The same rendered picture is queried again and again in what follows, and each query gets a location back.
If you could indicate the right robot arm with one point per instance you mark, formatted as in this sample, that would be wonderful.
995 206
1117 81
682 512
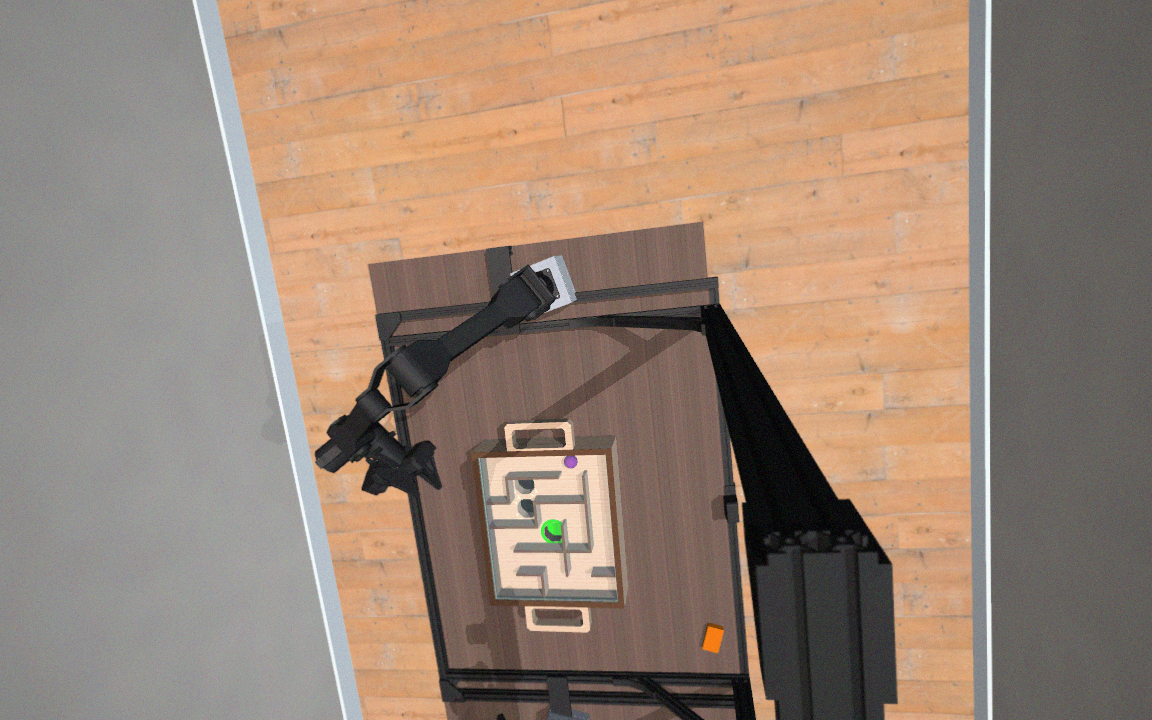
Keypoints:
419 366

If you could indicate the wooden maze board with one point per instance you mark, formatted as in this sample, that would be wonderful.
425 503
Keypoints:
551 523

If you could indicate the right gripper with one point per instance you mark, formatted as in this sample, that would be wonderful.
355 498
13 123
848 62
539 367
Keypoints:
388 446

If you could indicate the orange rectangular block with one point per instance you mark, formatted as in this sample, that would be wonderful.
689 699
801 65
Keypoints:
713 637

